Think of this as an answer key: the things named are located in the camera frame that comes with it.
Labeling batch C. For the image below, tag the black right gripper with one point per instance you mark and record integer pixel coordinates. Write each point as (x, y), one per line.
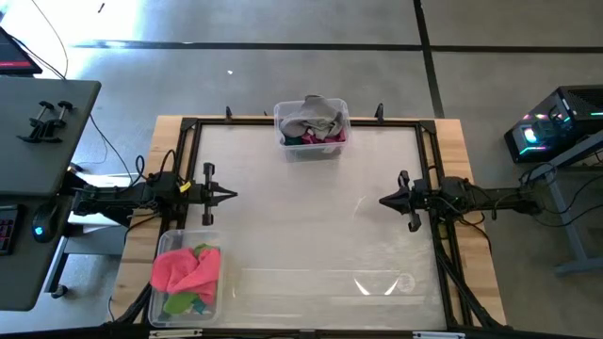
(426, 195)

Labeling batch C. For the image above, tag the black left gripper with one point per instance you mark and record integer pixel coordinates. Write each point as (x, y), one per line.
(208, 212)

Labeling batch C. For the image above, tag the dark green towel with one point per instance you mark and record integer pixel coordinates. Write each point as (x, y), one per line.
(292, 140)

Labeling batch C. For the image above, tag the pink towel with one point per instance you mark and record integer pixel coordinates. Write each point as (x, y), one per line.
(184, 273)

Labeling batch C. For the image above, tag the magenta towel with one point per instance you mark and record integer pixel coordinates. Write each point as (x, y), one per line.
(325, 138)

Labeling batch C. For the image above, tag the blue towel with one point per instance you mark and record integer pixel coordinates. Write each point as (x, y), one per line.
(199, 307)

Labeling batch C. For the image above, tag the grey towel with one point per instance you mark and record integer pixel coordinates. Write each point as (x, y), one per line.
(311, 115)

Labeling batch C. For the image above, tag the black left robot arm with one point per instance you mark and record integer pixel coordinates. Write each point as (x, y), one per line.
(122, 200)

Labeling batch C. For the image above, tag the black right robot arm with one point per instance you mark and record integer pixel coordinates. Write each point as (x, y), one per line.
(494, 200)

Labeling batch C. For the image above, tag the yellow tag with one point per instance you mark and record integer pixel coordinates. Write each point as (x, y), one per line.
(185, 187)

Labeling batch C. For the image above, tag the clear plastic bin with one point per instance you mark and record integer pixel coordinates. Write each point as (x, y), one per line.
(311, 154)
(160, 235)

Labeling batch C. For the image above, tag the black table edge clamp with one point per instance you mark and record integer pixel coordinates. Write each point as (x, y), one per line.
(379, 113)
(228, 114)

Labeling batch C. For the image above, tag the glossy white table mat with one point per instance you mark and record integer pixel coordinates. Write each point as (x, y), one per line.
(320, 226)

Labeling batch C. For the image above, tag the white box with blue marks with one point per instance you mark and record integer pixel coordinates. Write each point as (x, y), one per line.
(94, 221)

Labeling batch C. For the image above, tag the black lit computer case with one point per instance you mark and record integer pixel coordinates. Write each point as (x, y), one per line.
(556, 127)

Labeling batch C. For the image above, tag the grey metal stand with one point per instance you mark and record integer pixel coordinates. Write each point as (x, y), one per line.
(572, 226)

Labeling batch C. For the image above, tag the black computer mouse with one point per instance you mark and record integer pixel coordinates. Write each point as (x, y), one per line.
(44, 223)

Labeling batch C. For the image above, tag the black screw clamp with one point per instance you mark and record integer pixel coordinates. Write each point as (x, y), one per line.
(55, 123)
(35, 127)

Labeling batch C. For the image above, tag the grey desk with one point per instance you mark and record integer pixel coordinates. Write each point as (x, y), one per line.
(42, 155)

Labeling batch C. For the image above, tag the black caster wheel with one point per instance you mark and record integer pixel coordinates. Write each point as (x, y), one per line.
(59, 292)

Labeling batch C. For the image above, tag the black keyboard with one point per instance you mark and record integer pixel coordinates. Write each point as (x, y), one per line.
(7, 230)

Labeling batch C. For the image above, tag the black computer monitor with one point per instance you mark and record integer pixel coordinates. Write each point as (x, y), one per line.
(14, 54)

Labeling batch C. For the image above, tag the black table frame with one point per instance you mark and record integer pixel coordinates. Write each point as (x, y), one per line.
(235, 122)

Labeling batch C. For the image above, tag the silver bracket plate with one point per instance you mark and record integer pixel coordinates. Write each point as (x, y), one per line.
(438, 335)
(174, 334)

